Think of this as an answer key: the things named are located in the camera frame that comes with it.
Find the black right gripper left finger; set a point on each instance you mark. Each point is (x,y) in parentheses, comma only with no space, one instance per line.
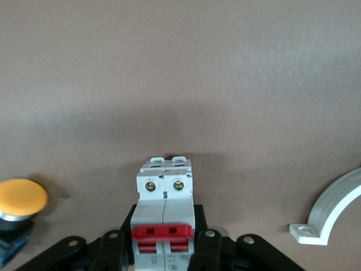
(107,254)

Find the white red circuit breaker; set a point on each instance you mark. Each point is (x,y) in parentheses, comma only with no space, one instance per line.
(162,214)

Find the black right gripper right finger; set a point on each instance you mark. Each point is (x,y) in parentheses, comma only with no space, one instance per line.
(214,254)

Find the yellow mushroom push-button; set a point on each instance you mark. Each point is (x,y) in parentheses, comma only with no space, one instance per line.
(21,197)

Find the small white curved clamp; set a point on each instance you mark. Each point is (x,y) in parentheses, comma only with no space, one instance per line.
(324,217)

